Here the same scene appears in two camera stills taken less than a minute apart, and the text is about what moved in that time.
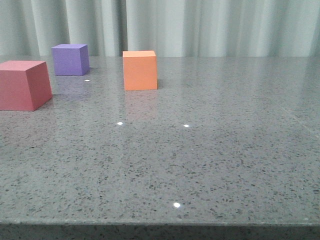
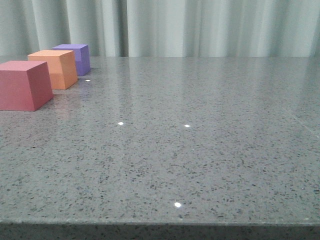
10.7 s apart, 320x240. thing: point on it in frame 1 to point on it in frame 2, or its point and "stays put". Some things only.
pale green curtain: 171,28 stays put
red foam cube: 25,85 stays put
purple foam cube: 71,59 stays put
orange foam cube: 139,70 to 61,66
